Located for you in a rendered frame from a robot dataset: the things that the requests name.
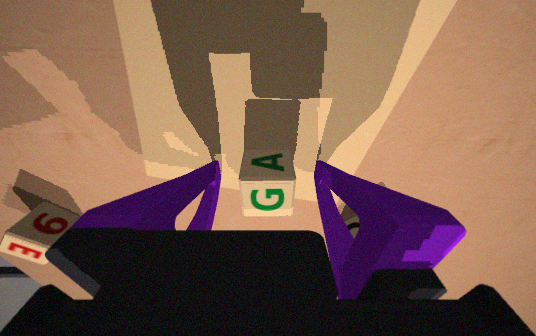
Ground beige letter block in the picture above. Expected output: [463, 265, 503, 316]
[344, 216, 360, 239]
[0, 202, 80, 264]
[238, 150, 296, 216]

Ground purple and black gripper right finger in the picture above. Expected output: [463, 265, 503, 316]
[314, 160, 466, 299]

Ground tan flat mat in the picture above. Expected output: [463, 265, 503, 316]
[113, 0, 457, 202]

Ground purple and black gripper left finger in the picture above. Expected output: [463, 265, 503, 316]
[68, 160, 221, 230]

